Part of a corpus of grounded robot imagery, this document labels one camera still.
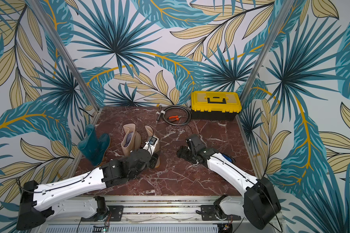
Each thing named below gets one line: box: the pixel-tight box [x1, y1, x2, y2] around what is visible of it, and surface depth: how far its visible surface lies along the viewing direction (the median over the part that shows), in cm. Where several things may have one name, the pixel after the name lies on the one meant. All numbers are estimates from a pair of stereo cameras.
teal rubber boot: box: [77, 124, 111, 167], surface depth 77 cm
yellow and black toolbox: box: [190, 90, 243, 121], surface depth 105 cm
